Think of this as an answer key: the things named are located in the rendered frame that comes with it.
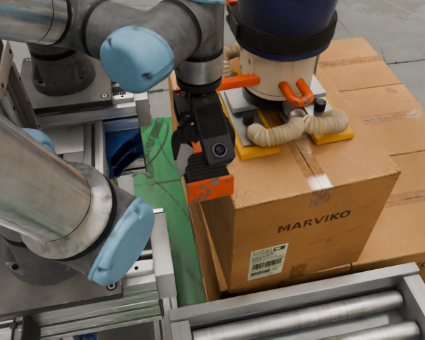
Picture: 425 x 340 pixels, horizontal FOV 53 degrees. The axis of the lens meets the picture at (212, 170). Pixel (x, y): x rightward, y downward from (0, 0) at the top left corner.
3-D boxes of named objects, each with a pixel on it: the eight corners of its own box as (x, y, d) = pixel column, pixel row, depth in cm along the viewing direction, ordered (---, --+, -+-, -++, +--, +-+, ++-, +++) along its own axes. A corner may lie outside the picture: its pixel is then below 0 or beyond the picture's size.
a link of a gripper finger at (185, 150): (176, 158, 82) (190, 121, 76) (183, 180, 78) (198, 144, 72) (160, 157, 80) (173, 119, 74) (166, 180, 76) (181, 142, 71)
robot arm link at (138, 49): (83, 79, 54) (136, 39, 60) (153, 108, 50) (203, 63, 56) (67, 21, 48) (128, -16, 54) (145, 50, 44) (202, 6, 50)
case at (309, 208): (357, 261, 126) (402, 171, 96) (229, 295, 119) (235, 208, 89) (282, 130, 165) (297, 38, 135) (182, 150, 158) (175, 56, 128)
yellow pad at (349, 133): (353, 138, 103) (358, 123, 99) (316, 146, 101) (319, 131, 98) (299, 63, 125) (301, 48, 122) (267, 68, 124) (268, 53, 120)
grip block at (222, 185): (233, 194, 78) (234, 177, 74) (188, 204, 76) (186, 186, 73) (221, 162, 83) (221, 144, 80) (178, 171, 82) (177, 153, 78)
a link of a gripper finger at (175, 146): (189, 155, 76) (204, 117, 70) (191, 162, 75) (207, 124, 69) (164, 153, 74) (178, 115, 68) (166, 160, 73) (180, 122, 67)
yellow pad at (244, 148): (280, 153, 100) (282, 137, 96) (240, 161, 98) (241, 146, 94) (237, 73, 122) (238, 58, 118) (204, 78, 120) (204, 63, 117)
